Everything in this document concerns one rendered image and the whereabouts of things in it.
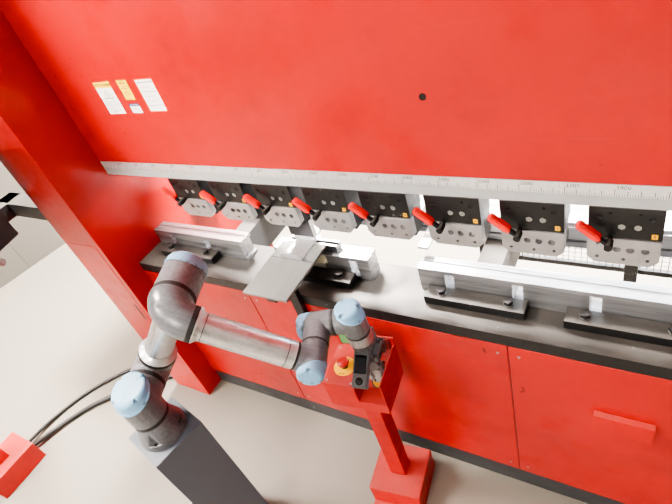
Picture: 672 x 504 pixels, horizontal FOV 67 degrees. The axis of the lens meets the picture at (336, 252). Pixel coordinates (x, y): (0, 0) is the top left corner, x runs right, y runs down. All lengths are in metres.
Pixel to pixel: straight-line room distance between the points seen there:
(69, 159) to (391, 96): 1.34
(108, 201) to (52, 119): 0.37
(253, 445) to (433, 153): 1.75
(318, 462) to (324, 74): 1.69
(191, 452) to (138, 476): 1.06
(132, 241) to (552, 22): 1.82
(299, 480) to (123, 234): 1.29
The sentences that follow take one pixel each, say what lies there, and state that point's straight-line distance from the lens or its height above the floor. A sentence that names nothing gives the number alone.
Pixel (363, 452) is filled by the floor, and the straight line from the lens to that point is 2.40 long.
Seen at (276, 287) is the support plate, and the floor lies 1.00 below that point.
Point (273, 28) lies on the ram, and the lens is 1.34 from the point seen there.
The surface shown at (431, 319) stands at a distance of 1.58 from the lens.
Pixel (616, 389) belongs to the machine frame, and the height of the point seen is 0.74.
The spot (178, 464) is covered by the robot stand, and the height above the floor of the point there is 0.71.
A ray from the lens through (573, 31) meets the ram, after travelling 1.10.
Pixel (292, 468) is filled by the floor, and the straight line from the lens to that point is 2.47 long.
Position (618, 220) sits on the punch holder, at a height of 1.23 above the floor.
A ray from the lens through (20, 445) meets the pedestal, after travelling 3.27.
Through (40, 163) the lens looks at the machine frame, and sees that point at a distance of 2.13.
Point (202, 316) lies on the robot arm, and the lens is 1.31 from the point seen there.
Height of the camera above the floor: 2.05
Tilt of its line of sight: 38 degrees down
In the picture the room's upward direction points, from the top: 20 degrees counter-clockwise
